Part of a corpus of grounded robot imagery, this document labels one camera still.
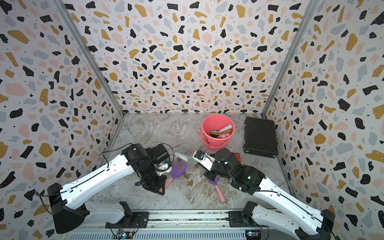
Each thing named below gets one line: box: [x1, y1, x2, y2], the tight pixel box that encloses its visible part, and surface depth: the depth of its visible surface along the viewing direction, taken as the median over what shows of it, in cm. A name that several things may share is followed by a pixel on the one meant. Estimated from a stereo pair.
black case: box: [243, 116, 279, 158], surface depth 100 cm
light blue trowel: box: [213, 124, 233, 134], surface depth 98 cm
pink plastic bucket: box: [200, 114, 236, 152], surface depth 96 cm
